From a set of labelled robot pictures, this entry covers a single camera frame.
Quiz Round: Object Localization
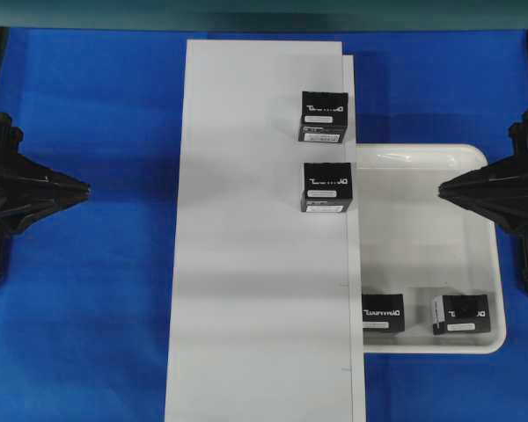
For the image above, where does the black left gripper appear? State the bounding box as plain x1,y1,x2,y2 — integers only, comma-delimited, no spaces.
0,113,91,278

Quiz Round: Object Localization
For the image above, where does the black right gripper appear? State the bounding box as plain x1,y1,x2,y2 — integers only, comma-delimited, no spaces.
438,110,528,281

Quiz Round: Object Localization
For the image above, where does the black box with white lettering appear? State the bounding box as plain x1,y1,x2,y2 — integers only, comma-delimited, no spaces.
362,294,405,333

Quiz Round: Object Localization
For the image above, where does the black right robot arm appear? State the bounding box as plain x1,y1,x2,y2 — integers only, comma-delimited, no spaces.
438,32,528,289

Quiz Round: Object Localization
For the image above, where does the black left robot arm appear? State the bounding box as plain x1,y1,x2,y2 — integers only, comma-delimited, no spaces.
0,27,91,278

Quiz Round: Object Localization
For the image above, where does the black box in tray corner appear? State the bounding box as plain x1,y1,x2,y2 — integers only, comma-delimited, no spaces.
431,295,491,336

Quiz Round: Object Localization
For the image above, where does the black box middle on base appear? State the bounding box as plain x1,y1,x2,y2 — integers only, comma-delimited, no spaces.
300,163,353,214

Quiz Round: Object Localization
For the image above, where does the black box on base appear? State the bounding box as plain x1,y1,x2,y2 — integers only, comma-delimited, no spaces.
300,163,353,214
298,91,348,144

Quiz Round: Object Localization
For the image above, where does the black box far on base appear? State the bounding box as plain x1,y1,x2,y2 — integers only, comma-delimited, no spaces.
298,91,348,144

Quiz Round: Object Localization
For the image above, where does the white base board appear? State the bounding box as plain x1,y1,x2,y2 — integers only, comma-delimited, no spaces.
165,40,366,421

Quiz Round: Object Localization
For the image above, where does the blue table cloth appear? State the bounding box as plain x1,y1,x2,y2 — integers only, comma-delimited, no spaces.
0,28,528,421

